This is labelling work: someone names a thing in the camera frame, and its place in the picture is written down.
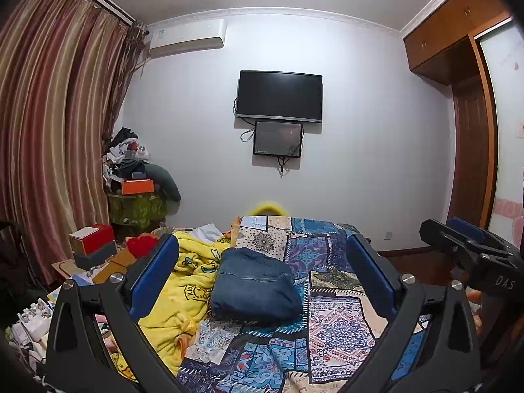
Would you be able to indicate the small wall monitor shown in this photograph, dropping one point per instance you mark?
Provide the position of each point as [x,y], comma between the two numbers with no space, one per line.
[278,139]

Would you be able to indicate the patchwork bed sheet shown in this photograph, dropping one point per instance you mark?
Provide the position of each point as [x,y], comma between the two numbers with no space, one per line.
[339,335]

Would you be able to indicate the white cloth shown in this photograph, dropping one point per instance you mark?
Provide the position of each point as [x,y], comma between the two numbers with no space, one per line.
[208,233]

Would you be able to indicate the yellow cartoon blanket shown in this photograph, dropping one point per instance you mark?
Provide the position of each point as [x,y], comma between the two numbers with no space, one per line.
[192,286]

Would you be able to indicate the white sliding wardrobe door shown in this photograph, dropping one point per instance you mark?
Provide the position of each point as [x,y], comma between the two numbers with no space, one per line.
[507,131]

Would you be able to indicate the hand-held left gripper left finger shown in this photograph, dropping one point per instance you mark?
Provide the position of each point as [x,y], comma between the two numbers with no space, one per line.
[157,270]

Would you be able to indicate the white power strip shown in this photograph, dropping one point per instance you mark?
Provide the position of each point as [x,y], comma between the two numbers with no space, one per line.
[32,323]

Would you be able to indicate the brown cardboard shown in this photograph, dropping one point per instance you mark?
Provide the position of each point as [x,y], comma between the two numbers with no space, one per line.
[118,262]

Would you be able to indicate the red cloth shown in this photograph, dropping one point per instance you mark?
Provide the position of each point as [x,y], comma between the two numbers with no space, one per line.
[141,245]

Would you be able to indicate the orange box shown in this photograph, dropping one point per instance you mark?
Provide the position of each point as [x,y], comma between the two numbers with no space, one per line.
[137,186]

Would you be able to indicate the wooden overhead cabinet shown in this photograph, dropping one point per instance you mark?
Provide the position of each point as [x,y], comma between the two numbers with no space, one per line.
[446,28]

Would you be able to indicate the black bag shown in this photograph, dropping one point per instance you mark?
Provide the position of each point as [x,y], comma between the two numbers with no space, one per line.
[16,266]

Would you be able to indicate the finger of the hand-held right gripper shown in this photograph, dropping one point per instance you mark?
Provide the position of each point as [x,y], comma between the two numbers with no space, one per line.
[450,241]
[466,227]

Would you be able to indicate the wooden board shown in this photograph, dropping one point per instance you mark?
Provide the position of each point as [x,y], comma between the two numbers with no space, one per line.
[67,268]

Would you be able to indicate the dark grey box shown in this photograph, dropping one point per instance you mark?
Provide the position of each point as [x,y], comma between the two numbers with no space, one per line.
[96,258]

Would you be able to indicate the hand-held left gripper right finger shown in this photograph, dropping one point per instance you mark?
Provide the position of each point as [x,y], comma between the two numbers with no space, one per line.
[370,270]

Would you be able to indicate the yellow cartoon plush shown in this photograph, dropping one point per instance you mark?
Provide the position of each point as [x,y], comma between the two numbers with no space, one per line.
[123,366]

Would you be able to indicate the striped curtain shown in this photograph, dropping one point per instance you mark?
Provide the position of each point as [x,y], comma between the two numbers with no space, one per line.
[53,110]

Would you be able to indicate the green patterned bag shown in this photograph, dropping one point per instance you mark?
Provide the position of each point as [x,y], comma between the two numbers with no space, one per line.
[137,213]

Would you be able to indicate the wooden door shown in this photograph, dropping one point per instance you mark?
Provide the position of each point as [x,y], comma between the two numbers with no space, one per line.
[470,151]

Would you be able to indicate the red and white box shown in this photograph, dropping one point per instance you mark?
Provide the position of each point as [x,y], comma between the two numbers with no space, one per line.
[98,235]

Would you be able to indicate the pile of clothes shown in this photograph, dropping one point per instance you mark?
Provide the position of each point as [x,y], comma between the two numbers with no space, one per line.
[123,159]

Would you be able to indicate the black wall television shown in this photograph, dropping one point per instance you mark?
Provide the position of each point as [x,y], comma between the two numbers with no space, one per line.
[278,94]

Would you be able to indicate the dark green pillow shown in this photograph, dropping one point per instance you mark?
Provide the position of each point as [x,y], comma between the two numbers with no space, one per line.
[166,184]

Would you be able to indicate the blue jeans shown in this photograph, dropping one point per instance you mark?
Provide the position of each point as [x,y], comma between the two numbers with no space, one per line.
[254,286]

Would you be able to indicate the white air conditioner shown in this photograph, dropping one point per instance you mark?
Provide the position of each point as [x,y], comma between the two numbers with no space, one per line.
[184,39]

